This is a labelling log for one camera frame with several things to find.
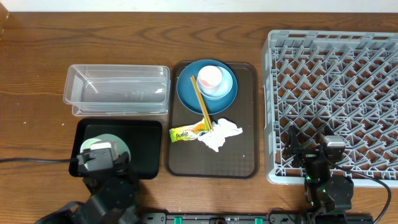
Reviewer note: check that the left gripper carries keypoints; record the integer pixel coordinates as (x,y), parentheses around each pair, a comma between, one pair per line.
(124,167)

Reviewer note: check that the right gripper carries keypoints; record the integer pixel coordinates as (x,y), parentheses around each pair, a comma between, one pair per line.
(306,155)

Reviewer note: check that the mint green bowl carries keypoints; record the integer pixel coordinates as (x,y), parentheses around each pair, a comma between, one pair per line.
(122,146)

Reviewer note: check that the yellow green snack wrapper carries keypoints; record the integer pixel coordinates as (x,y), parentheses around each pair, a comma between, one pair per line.
(189,132)

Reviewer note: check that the white tissue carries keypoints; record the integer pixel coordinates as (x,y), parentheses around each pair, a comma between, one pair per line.
(221,130)

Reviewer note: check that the pink cup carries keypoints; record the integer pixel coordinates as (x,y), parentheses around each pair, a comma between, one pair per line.
(209,79)

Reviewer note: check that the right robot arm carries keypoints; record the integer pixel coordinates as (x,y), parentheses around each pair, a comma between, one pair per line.
(329,196)

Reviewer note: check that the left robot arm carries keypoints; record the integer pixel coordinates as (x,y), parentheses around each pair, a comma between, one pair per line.
(113,185)

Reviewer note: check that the grey dishwasher rack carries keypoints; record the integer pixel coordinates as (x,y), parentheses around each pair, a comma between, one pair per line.
(347,80)

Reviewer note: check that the black tray bin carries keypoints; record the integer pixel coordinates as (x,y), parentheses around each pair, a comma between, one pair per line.
(143,138)

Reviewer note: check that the clear plastic bin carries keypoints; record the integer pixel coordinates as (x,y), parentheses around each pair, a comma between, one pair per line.
(117,90)

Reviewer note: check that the brown serving tray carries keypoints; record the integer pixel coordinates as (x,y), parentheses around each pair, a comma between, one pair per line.
(238,157)

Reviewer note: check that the light blue bowl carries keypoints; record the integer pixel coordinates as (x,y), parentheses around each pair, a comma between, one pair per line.
(225,86)

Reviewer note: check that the dark blue plate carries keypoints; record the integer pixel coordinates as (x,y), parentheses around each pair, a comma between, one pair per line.
(186,92)

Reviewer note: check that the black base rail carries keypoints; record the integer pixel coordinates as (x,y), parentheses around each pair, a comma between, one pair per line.
(163,218)

